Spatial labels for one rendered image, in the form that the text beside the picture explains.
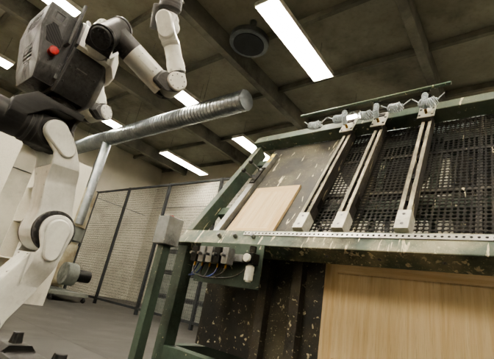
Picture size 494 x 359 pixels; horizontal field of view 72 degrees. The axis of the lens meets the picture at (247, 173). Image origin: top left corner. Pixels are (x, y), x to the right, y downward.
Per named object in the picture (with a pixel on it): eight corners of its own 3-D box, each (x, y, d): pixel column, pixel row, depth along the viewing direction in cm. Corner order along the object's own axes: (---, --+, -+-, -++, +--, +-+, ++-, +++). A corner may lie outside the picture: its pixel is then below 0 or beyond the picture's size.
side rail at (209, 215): (193, 240, 247) (186, 229, 243) (261, 157, 321) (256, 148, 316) (199, 240, 243) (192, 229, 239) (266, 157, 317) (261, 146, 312)
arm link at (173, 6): (178, -2, 133) (173, 28, 133) (185, 10, 144) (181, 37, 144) (150, -6, 134) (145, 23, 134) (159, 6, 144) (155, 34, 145)
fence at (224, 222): (215, 235, 229) (212, 230, 227) (273, 157, 293) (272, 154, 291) (220, 235, 226) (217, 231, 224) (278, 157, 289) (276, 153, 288)
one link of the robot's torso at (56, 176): (34, 255, 111) (36, 115, 115) (14, 252, 122) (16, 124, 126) (81, 249, 123) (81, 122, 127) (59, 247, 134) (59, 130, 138)
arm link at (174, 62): (184, 43, 136) (193, 91, 137) (176, 53, 145) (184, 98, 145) (159, 42, 131) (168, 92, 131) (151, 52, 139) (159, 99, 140)
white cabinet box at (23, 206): (-20, 294, 461) (39, 157, 533) (25, 299, 502) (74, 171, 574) (-5, 300, 424) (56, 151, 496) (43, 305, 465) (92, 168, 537)
